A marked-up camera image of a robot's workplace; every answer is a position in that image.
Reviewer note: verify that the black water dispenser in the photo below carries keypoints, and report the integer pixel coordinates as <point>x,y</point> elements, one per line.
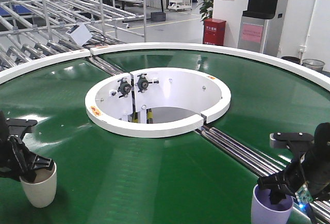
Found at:
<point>254,24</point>

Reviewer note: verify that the white outer conveyor rim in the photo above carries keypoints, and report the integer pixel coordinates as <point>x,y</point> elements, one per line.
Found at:
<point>29,66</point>

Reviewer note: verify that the white control box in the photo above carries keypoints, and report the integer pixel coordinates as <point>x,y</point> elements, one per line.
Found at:
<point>79,34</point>

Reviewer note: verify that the red fire extinguisher cabinet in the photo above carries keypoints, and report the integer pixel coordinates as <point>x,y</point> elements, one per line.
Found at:
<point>214,31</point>

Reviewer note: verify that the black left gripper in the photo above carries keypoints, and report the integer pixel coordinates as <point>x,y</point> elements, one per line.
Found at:
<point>16,160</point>

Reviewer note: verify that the wire mesh waste bin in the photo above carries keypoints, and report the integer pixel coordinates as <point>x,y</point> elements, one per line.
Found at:
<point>313,64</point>

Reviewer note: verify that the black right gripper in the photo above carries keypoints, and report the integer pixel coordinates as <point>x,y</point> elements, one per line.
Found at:
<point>314,170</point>

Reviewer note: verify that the green circular conveyor belt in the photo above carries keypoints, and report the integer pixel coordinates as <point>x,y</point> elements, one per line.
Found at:
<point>106,178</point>

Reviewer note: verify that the metal roller rack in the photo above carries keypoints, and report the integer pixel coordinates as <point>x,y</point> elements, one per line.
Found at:
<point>33,29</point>

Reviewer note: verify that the steel conveyor rollers front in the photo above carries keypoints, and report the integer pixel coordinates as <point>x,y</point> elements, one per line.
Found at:
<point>263,165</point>

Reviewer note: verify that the green circuit board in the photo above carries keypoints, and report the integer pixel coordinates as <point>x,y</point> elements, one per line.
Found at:
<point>303,195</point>

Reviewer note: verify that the lavender plastic cup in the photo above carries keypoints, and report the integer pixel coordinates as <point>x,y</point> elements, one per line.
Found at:
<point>262,211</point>

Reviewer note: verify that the beige plastic cup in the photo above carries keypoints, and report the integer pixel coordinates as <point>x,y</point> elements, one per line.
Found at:
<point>42,190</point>

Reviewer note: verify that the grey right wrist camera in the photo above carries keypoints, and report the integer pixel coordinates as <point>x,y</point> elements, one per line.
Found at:
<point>282,140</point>

